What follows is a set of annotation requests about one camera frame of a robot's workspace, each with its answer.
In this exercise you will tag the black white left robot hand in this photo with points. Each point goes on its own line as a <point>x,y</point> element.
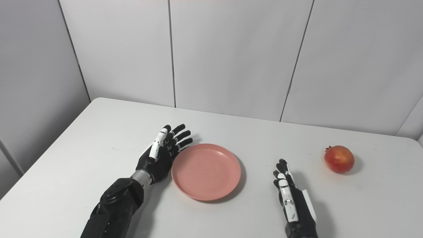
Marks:
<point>158,158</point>

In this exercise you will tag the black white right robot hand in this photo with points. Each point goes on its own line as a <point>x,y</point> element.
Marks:
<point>295,205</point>

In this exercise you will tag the pink round plate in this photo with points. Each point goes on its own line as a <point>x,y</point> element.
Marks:
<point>206,172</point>

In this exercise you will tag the red yellow pomegranate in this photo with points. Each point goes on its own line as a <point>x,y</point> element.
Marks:
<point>339,159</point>

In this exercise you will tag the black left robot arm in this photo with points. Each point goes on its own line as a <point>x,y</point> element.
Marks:
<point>115,205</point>

